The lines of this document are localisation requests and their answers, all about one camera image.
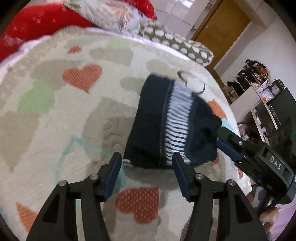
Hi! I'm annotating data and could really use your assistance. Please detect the long red pillow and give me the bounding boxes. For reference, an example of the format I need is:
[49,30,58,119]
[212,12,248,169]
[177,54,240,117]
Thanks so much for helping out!
[1,2,94,60]

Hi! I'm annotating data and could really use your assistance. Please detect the heart patterned bed quilt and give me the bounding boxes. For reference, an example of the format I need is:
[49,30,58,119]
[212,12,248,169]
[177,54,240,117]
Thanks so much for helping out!
[1,27,240,240]

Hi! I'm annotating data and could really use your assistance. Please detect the cluttered white shelf unit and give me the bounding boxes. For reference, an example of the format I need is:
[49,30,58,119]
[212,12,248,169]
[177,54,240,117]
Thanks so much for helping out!
[223,59,295,144]

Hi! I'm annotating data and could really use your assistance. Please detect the glossy white wardrobe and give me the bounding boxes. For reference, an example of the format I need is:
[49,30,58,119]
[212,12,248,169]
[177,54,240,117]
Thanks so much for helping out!
[151,0,216,39]

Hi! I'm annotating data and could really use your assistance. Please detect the person right hand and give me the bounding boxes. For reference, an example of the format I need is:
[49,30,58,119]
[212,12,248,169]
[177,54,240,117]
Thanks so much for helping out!
[246,185,279,233]

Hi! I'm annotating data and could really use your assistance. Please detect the small black clock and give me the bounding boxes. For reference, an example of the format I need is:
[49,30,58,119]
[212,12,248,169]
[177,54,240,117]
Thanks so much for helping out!
[271,79,285,96]

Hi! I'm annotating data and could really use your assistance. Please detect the dark navy striped pants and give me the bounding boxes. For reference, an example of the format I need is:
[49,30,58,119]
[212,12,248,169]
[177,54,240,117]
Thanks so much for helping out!
[123,74,222,169]

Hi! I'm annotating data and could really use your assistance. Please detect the grey floral pillow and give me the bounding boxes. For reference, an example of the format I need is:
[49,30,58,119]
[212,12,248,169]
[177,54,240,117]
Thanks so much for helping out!
[64,1,149,34]

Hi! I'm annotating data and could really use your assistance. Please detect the wooden door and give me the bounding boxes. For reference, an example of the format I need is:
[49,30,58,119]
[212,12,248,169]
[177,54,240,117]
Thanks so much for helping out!
[191,0,251,70]

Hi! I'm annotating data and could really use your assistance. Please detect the olive white dotted pillow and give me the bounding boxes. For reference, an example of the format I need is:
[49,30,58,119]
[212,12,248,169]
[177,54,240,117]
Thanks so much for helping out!
[139,21,214,67]

